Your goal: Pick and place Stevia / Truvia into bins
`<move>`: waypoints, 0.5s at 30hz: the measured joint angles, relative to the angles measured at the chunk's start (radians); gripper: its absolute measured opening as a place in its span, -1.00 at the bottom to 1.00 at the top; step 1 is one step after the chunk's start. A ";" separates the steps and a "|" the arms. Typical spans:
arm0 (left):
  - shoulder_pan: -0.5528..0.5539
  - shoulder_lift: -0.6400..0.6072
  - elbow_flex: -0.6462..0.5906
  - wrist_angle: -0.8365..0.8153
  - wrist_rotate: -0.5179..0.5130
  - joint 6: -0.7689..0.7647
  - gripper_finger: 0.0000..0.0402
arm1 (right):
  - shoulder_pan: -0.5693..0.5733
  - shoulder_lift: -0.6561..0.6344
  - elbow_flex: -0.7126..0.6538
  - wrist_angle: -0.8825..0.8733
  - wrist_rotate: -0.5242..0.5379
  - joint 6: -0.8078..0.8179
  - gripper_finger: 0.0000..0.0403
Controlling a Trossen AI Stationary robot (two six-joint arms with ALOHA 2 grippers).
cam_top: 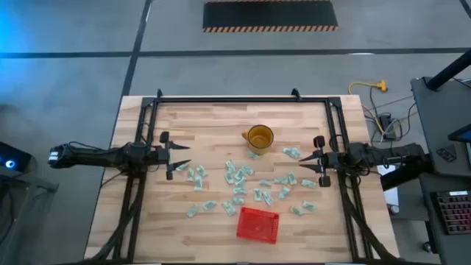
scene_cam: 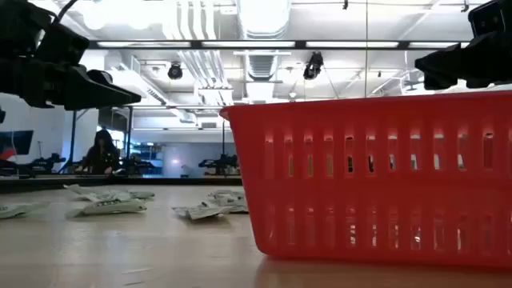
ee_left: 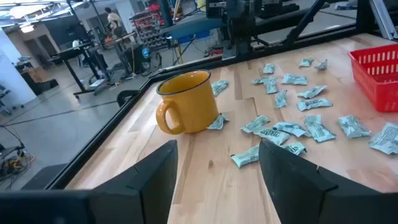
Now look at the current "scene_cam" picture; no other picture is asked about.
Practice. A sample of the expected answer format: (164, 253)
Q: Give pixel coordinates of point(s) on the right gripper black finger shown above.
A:
(438, 84)
(440, 62)

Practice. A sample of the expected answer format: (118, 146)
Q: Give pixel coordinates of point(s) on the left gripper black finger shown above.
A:
(92, 94)
(120, 84)

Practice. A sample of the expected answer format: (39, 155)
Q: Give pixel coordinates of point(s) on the red slotted plastic basket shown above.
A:
(360, 116)

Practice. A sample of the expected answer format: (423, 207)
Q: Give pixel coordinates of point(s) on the black background robot arm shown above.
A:
(136, 165)
(220, 163)
(48, 163)

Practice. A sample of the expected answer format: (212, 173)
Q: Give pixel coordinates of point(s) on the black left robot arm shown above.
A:
(16, 24)

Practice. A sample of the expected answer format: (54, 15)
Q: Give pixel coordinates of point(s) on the person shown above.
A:
(102, 156)

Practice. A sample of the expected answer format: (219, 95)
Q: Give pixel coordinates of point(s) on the thin vertical hanging pole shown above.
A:
(366, 60)

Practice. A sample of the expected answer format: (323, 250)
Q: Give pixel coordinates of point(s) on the black overhead light beam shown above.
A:
(300, 44)

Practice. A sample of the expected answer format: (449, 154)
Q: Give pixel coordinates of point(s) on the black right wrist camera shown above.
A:
(486, 18)

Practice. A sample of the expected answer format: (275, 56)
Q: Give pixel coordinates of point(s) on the black background rig frame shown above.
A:
(130, 136)

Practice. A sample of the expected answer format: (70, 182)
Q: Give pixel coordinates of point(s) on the black ceiling-mounted camera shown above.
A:
(313, 66)
(174, 71)

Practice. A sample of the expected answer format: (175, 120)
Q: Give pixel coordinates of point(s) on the dark wall screen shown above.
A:
(18, 140)

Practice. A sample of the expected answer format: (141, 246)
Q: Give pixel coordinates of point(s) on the black metal table frame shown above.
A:
(180, 181)

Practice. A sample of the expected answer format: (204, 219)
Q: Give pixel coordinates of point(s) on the silver ceiling air duct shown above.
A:
(262, 20)

